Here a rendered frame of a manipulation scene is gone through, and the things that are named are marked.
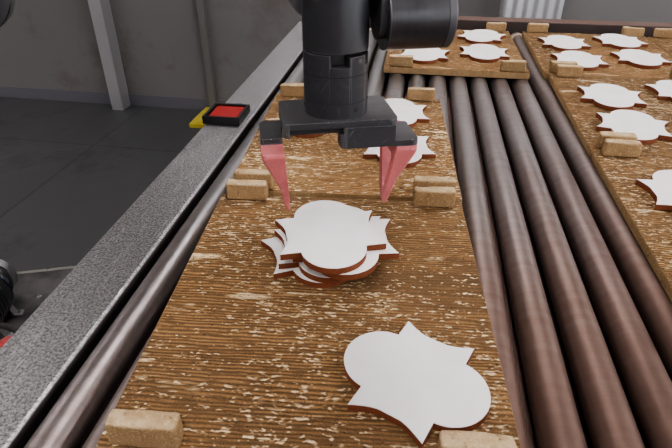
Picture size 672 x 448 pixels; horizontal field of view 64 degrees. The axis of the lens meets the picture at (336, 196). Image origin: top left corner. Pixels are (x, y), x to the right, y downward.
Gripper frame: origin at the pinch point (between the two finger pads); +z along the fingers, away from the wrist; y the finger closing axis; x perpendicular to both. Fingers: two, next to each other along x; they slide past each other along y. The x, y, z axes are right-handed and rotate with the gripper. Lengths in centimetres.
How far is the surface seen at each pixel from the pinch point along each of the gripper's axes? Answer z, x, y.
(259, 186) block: 9.7, 21.6, -7.6
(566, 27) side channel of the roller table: 9, 111, 90
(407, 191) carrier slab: 12.1, 21.1, 14.0
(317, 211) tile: 7.9, 10.4, -0.7
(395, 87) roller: 12, 70, 25
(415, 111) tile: 10, 49, 23
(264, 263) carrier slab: 12.6, 7.1, -7.7
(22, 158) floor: 100, 246, -138
